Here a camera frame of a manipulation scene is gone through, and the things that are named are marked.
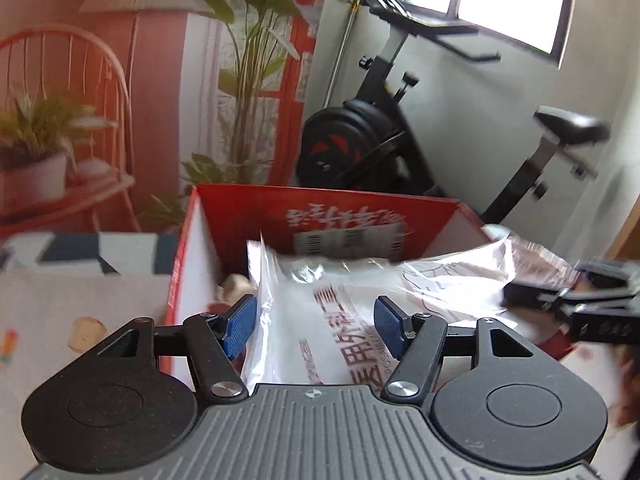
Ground clear printed plastic bag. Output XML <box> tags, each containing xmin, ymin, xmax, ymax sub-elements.
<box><xmin>241</xmin><ymin>236</ymin><xmax>578</xmax><ymax>391</ymax></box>

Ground wooden cabinet panel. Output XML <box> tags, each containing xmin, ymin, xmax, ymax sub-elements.
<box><xmin>605</xmin><ymin>197</ymin><xmax>640</xmax><ymax>260</ymax></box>

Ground beige knit cloth green patch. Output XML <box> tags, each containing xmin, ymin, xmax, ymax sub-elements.
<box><xmin>216</xmin><ymin>274</ymin><xmax>256</xmax><ymax>306</ymax></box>

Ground red cardboard box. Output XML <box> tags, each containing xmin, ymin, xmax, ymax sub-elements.
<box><xmin>162</xmin><ymin>182</ymin><xmax>576</xmax><ymax>391</ymax></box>

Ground patterned white tablecloth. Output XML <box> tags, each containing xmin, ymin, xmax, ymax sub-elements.
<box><xmin>0</xmin><ymin>231</ymin><xmax>640</xmax><ymax>480</ymax></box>

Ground black exercise bike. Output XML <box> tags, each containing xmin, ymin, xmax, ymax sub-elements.
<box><xmin>296</xmin><ymin>0</ymin><xmax>611</xmax><ymax>224</ymax></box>

